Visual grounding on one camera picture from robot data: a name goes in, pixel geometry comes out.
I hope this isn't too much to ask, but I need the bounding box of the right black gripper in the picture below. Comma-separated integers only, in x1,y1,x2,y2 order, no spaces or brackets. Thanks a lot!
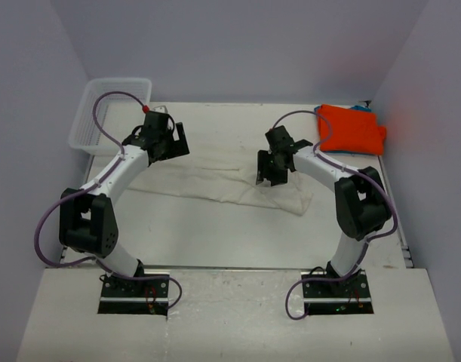
257,150,289,187

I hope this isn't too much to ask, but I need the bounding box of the white t shirt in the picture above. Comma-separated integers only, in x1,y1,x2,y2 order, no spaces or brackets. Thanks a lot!
129,150,314,216

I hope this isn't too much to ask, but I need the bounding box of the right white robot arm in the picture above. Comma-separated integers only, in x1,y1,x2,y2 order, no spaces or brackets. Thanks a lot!
256,126,393,296

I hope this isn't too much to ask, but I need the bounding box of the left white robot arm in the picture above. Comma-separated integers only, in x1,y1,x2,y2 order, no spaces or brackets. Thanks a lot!
59,111,189,296

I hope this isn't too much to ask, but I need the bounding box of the white plastic basket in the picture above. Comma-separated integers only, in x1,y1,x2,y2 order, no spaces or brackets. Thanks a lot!
68,78,152,156

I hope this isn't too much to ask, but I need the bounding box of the folded orange t shirt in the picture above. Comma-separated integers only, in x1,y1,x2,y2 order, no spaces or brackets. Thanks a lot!
315,104,387,155

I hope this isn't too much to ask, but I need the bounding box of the folded blue t shirt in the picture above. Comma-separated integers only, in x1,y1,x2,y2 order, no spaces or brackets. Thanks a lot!
349,105,372,112

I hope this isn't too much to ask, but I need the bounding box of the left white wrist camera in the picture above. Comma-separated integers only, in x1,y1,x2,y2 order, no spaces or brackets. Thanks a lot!
152,106,168,114

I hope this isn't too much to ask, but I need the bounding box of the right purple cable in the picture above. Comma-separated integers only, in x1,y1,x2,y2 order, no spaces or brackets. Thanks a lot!
284,110,400,321

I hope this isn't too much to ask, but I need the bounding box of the purple cable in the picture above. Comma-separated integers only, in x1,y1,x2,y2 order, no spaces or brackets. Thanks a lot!
34,91,183,312
284,110,400,321

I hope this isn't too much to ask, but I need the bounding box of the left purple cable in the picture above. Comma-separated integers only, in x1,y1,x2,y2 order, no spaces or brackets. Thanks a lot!
34,91,183,312

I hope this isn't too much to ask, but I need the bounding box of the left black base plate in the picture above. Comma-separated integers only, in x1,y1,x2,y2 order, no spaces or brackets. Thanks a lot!
97,275,169,317

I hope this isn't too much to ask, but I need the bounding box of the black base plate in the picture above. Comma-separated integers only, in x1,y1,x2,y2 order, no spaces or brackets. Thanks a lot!
303,271,374,316
97,275,169,317

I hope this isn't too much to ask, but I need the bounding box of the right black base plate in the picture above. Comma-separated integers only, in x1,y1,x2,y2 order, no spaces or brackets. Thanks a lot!
303,271,374,316

